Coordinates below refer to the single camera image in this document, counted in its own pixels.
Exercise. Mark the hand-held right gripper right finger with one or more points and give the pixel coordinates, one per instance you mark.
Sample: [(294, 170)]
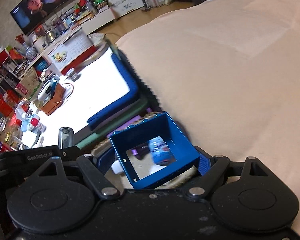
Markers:
[(203, 166)]

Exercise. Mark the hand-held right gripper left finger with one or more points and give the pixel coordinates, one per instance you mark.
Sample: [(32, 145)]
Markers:
[(103, 161)]

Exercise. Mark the woven basket with floral lining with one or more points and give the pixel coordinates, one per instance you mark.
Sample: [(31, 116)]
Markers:
[(102, 148)]

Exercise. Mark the white plug adapter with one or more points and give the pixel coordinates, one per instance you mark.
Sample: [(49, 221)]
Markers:
[(118, 168)]

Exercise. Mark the dark purple plug adapter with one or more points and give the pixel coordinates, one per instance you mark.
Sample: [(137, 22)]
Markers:
[(140, 153)]

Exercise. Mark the blue building block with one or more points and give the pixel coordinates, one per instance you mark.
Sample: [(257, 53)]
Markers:
[(175, 135)]

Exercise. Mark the blue candy bottle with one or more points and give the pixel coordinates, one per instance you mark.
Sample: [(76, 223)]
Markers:
[(162, 152)]

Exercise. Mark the green mat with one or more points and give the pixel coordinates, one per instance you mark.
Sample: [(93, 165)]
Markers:
[(95, 136)]

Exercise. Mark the clear glass tumbler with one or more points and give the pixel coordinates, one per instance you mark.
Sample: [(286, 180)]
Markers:
[(65, 137)]

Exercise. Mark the red capped white spray bottle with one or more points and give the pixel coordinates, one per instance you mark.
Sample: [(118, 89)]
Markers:
[(37, 124)]

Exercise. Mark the lavender mat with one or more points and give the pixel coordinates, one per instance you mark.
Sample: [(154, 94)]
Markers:
[(132, 123)]

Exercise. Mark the orange leather organizer box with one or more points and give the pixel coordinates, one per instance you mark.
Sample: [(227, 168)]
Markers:
[(53, 102)]

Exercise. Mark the white handheld device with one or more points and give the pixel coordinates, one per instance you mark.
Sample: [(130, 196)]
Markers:
[(46, 91)]

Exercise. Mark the cardboard box with tree print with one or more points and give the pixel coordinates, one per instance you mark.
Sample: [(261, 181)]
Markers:
[(27, 81)]

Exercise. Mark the blue cushion mat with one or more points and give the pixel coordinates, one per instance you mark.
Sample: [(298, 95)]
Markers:
[(130, 85)]

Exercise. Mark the small lidded jar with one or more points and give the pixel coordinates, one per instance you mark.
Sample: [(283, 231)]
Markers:
[(72, 74)]

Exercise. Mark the beige blanket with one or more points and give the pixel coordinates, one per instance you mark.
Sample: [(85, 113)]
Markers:
[(227, 80)]

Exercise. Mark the blue and white vase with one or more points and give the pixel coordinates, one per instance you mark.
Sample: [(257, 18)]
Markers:
[(30, 52)]

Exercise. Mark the desk calendar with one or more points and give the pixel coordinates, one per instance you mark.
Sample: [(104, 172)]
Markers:
[(70, 52)]

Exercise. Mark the round marble tray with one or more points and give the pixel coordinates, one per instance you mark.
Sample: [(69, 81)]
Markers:
[(100, 51)]

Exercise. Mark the white rice cooker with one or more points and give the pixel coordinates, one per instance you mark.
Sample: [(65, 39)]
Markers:
[(38, 43)]

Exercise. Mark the round metal bowl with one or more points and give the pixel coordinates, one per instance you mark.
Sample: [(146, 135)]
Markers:
[(50, 36)]

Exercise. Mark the white low cabinet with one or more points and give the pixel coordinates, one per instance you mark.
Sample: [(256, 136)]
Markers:
[(100, 21)]

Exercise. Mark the television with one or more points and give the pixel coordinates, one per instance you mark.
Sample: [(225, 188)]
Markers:
[(40, 2)]

